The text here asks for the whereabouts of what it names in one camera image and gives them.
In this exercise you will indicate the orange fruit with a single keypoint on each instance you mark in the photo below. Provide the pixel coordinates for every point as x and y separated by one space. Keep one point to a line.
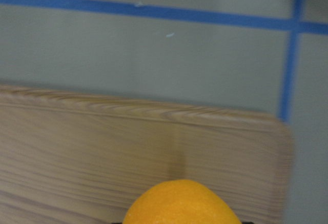
180 201

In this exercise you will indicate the wooden cutting board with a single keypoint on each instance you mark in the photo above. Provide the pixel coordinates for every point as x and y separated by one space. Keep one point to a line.
81 158

